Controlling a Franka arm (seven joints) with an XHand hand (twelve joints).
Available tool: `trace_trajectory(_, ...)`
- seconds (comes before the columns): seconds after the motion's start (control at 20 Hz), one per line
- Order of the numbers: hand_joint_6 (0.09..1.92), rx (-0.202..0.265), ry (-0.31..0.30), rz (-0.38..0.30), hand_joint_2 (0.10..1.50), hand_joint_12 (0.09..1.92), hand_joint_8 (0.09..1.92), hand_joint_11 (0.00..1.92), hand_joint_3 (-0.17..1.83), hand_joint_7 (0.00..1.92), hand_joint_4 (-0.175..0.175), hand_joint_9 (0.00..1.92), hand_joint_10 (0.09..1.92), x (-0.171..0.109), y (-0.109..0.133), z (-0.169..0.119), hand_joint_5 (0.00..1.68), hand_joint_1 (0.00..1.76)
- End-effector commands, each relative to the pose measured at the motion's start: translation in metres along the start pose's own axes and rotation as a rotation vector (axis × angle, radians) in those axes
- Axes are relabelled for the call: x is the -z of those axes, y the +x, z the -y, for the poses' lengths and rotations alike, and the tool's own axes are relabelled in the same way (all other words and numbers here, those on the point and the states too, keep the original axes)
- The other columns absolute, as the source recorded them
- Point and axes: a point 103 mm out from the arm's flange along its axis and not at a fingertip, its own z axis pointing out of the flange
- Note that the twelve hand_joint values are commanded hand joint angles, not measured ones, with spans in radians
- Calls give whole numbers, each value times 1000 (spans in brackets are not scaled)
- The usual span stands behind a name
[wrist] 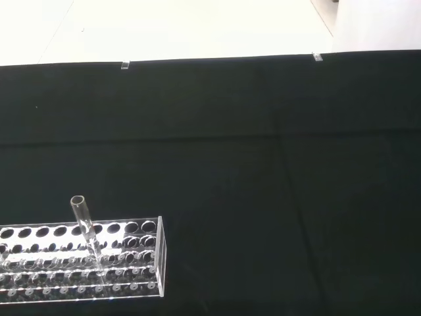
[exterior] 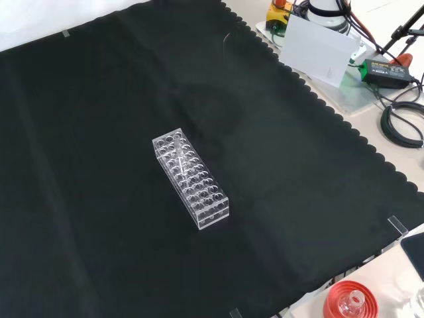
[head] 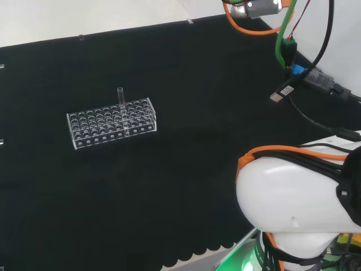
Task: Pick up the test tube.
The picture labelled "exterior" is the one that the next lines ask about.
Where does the yellow stop button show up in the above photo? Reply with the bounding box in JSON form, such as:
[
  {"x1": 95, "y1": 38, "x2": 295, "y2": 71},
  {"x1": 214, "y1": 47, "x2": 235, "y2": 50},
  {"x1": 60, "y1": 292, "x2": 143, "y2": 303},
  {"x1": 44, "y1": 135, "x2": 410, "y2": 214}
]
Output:
[{"x1": 266, "y1": 0, "x2": 295, "y2": 30}]

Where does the black bench cloth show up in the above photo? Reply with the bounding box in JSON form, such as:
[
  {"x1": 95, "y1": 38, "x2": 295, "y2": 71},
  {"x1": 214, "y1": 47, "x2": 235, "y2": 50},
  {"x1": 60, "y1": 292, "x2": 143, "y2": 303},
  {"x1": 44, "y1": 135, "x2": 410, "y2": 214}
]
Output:
[{"x1": 0, "y1": 0, "x2": 424, "y2": 318}]

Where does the clear base plate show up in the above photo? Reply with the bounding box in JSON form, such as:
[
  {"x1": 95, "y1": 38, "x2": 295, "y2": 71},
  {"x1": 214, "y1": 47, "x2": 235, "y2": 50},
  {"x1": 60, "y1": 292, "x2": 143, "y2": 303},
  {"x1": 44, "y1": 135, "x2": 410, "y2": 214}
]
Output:
[{"x1": 254, "y1": 19, "x2": 382, "y2": 116}]

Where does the orange clamp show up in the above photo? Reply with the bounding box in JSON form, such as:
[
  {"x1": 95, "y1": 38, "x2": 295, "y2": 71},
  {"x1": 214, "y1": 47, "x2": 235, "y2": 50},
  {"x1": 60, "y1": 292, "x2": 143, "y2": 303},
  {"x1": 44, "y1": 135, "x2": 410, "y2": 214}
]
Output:
[{"x1": 389, "y1": 52, "x2": 413, "y2": 67}]

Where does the pale board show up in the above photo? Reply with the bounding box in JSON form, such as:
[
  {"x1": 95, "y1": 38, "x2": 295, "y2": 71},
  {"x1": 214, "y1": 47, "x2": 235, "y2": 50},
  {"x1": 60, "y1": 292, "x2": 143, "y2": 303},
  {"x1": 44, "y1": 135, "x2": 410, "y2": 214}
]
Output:
[{"x1": 279, "y1": 13, "x2": 362, "y2": 89}]

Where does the black tripod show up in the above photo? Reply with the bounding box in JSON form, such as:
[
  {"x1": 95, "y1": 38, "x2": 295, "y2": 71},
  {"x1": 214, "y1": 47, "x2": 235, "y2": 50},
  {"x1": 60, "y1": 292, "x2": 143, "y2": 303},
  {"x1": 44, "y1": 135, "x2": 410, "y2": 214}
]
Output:
[{"x1": 377, "y1": 5, "x2": 424, "y2": 57}]

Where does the green cable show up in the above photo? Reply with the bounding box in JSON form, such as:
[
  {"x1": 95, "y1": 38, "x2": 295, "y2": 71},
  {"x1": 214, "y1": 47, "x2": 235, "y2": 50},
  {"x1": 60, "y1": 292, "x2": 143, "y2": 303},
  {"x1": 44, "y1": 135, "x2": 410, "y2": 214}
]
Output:
[{"x1": 270, "y1": 25, "x2": 286, "y2": 44}]

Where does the black power adapter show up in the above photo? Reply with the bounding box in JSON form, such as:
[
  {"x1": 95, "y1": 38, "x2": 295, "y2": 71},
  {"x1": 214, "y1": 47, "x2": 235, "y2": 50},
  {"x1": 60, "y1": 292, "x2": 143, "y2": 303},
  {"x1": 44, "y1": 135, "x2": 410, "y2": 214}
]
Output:
[{"x1": 360, "y1": 58, "x2": 419, "y2": 89}]

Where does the black tablet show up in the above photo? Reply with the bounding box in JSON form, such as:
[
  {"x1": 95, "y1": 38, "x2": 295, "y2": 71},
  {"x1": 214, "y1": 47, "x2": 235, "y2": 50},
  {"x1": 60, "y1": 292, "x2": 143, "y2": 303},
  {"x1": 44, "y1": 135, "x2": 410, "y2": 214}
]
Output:
[{"x1": 399, "y1": 231, "x2": 424, "y2": 282}]

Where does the black adapter cable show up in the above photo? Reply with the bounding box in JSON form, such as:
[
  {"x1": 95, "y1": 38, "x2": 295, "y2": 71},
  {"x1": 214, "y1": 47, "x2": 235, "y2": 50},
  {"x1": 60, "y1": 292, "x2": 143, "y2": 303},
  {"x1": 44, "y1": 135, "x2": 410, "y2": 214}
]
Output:
[{"x1": 372, "y1": 74, "x2": 424, "y2": 110}]

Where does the clear test tube rack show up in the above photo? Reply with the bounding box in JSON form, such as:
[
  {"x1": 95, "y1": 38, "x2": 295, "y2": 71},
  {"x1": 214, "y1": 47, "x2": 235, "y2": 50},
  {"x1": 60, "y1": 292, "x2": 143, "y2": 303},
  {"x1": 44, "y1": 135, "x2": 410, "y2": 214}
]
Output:
[{"x1": 152, "y1": 127, "x2": 230, "y2": 231}]

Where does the clear glass test tube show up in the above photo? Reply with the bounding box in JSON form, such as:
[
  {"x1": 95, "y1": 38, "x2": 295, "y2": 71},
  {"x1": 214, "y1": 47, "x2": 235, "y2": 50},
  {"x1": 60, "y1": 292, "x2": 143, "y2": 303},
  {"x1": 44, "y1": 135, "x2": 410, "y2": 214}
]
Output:
[{"x1": 174, "y1": 133, "x2": 188, "y2": 186}]

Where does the coiled black cable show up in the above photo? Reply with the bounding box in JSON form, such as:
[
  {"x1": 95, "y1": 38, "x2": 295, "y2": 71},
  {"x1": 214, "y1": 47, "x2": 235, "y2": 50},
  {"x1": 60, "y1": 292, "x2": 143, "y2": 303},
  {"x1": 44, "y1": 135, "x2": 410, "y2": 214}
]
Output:
[{"x1": 380, "y1": 101, "x2": 424, "y2": 149}]

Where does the small clear glass flask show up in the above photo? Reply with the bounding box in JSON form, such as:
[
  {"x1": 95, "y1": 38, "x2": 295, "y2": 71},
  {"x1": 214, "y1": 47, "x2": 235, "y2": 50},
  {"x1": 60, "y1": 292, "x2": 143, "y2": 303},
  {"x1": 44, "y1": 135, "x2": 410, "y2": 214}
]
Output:
[{"x1": 337, "y1": 290, "x2": 367, "y2": 315}]

